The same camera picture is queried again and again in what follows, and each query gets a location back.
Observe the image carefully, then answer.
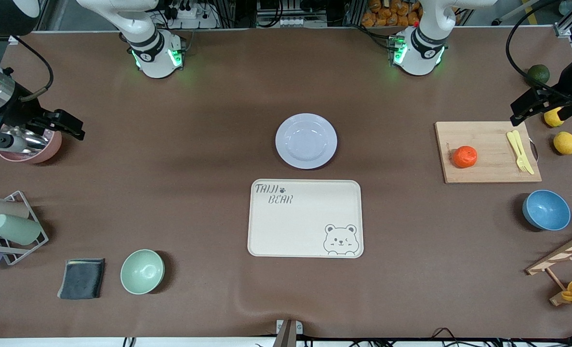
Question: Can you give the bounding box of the white wire cup rack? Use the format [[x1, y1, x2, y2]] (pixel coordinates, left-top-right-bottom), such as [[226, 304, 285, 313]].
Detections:
[[0, 190, 49, 266]]

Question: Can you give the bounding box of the aluminium frame profile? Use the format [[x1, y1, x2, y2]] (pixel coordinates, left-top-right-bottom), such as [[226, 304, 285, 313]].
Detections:
[[553, 0, 572, 38]]

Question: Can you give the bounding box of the blue bowl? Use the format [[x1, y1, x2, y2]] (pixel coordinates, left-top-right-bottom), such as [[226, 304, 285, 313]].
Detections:
[[522, 189, 572, 231]]

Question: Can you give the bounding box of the orange mandarin fruit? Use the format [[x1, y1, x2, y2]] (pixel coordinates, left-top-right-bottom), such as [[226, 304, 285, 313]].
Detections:
[[452, 146, 478, 169]]

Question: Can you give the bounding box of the mint green bowl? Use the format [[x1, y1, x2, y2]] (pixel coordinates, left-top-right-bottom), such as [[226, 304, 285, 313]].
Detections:
[[120, 249, 165, 295]]

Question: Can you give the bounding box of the pale blue round plate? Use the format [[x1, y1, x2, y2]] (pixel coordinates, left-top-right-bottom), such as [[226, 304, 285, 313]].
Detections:
[[275, 113, 338, 170]]

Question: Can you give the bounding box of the cream bear print tray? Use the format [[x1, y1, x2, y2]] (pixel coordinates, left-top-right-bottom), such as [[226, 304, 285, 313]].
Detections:
[[247, 179, 364, 259]]

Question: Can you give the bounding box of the metal camera mount clamp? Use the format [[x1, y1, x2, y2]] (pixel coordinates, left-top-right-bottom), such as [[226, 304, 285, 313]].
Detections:
[[272, 319, 304, 347]]

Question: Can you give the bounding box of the dark green lime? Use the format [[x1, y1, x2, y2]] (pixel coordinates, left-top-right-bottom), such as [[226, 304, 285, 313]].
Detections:
[[527, 64, 551, 85]]

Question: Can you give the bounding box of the yellow plastic fork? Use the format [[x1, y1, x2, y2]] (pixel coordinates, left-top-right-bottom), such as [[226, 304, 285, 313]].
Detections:
[[513, 130, 535, 175], [506, 131, 529, 173]]

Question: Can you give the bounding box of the mint green cup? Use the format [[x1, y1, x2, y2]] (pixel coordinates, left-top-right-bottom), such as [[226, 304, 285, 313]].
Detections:
[[0, 214, 42, 246]]

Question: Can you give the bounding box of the bamboo cutting board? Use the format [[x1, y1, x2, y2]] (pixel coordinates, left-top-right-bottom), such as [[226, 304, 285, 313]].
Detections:
[[434, 121, 543, 185]]

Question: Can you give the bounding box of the white power strip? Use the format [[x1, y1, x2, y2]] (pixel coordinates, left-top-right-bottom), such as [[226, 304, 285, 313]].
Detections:
[[168, 2, 219, 29], [270, 16, 306, 28]]

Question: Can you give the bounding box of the pink bowl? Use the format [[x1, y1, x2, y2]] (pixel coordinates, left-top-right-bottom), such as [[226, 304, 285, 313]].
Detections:
[[0, 128, 63, 164]]

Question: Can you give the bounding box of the yellow lemon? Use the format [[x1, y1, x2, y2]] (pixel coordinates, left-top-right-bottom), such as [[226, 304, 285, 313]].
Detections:
[[553, 131, 572, 155], [544, 107, 565, 128]]

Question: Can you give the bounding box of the shiny metal scoop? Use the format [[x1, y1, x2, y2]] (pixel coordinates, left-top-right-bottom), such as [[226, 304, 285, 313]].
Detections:
[[0, 126, 49, 154]]

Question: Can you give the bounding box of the beige cup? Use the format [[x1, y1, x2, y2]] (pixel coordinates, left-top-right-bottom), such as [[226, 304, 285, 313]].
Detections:
[[0, 200, 30, 221]]

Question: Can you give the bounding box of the dark grey folded cloth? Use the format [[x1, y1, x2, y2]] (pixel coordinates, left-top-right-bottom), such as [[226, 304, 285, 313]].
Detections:
[[57, 258, 106, 300]]

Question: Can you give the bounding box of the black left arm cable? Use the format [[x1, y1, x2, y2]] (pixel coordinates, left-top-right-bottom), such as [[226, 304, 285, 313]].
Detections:
[[505, 0, 572, 102]]

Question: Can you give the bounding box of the wooden peg mug rack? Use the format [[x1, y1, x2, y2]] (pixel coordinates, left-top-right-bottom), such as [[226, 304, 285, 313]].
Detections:
[[525, 227, 572, 307]]

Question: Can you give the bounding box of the bag of orange fruit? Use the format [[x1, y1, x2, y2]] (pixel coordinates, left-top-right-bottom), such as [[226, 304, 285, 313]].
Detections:
[[361, 0, 424, 28]]

